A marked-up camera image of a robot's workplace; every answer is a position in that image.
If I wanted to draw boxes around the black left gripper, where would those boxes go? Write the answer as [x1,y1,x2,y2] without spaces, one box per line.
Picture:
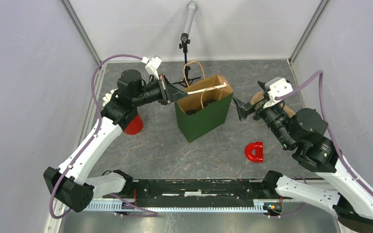
[132,73,188,107]

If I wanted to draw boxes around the white straw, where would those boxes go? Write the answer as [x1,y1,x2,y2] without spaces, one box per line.
[187,82,227,95]

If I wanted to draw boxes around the green brown paper bag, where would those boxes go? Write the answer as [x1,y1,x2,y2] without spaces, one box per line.
[175,61,234,143]

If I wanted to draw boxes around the black plastic cup lid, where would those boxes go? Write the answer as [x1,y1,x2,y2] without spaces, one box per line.
[203,99,217,108]

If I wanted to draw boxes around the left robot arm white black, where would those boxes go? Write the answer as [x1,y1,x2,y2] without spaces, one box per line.
[43,69,188,213]

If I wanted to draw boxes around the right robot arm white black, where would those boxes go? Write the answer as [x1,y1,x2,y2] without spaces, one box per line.
[233,82,373,233]

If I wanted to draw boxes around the brown pulp cup carriers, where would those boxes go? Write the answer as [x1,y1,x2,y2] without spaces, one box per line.
[250,92,295,118]

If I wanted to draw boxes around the red cup holder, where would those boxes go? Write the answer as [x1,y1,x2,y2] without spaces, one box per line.
[124,114,144,135]

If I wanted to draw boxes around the red horseshoe shaped object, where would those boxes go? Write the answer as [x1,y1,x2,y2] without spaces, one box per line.
[244,141,264,163]

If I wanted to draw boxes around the black tripod with grey tube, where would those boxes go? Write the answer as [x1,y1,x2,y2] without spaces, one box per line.
[173,0,200,87]

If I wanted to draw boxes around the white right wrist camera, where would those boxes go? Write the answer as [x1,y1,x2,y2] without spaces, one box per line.
[264,77,293,108]

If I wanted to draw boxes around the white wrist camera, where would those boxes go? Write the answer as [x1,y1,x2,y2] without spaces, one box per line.
[264,77,293,108]
[141,56,163,80]

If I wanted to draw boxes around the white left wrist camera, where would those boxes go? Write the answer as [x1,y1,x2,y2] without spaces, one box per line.
[141,56,163,80]

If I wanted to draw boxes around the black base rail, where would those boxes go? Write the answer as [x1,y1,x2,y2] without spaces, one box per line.
[118,179,280,208]

